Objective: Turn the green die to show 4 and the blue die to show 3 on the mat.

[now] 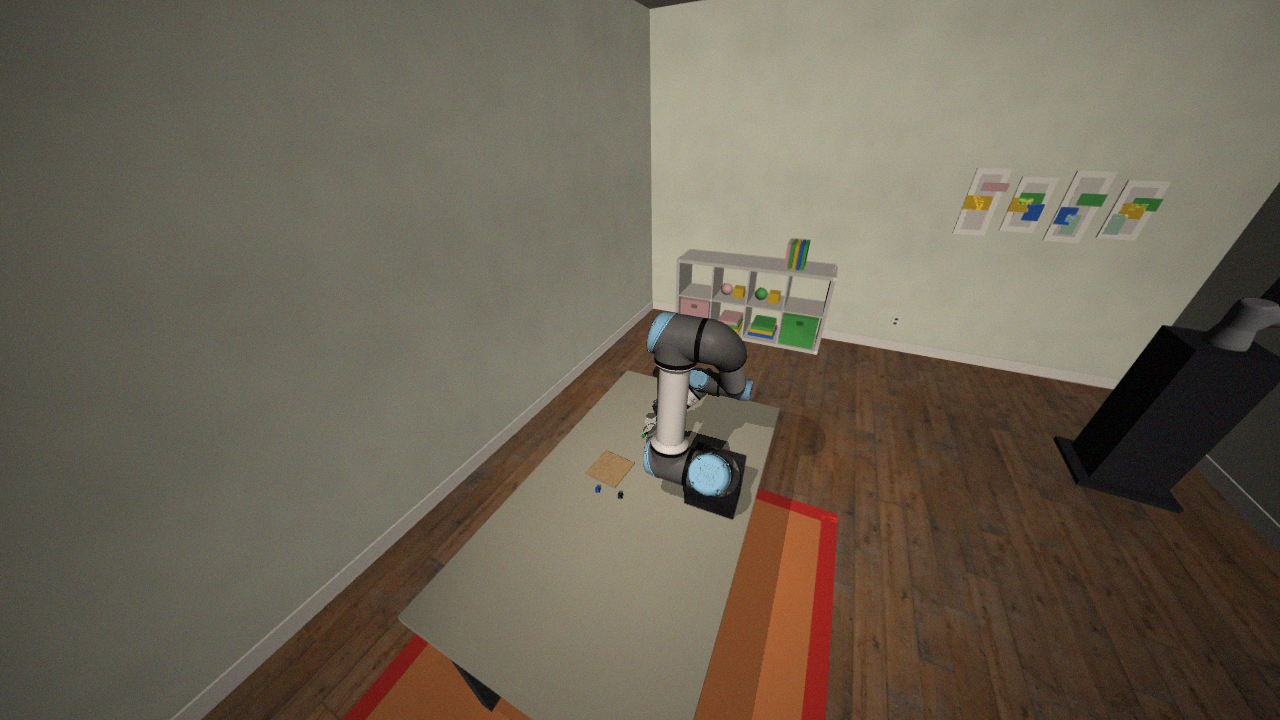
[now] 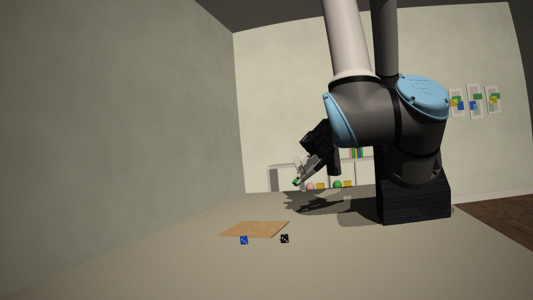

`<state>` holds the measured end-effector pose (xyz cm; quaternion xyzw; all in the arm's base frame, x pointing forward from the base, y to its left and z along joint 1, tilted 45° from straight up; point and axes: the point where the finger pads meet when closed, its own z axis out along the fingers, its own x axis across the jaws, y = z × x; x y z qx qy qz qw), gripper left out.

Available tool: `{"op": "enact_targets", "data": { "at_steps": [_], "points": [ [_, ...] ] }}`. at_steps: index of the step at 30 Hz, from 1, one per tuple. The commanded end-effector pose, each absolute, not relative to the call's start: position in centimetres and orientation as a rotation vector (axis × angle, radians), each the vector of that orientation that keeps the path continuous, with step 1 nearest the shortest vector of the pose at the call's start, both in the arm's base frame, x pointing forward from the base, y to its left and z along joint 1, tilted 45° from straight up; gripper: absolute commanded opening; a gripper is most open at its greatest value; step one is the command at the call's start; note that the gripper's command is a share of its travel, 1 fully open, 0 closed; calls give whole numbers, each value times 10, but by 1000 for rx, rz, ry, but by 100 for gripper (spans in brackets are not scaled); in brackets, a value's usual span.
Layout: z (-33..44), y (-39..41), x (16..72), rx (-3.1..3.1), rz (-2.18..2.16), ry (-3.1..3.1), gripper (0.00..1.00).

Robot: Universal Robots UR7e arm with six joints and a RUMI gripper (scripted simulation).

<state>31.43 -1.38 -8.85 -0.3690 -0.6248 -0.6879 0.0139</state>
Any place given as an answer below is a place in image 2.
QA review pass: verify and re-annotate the tan mat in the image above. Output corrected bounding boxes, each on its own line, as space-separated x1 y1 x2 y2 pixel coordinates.
219 221 289 238

